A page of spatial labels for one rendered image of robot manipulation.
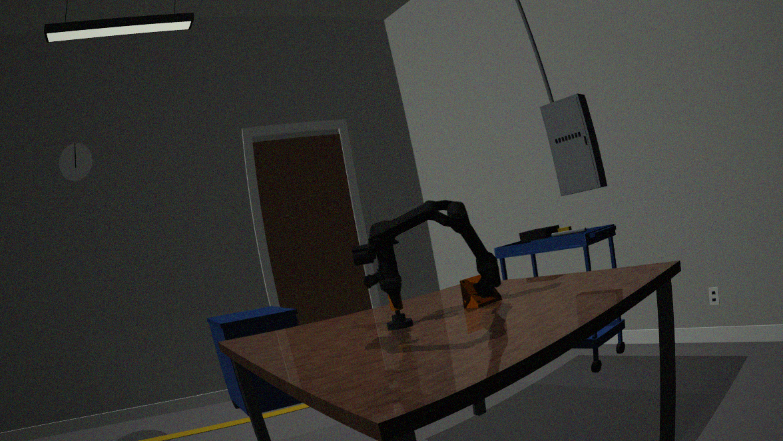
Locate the orange ribbed knob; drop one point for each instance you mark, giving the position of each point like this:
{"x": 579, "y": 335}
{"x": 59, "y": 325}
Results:
{"x": 400, "y": 305}

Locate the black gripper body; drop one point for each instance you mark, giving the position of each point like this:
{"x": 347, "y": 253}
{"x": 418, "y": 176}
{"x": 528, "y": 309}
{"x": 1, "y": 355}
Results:
{"x": 390, "y": 274}

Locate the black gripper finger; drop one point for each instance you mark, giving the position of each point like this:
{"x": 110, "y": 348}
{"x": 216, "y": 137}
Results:
{"x": 394, "y": 294}

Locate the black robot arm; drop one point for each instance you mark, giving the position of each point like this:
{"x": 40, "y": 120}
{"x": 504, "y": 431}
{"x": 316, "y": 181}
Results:
{"x": 382, "y": 236}

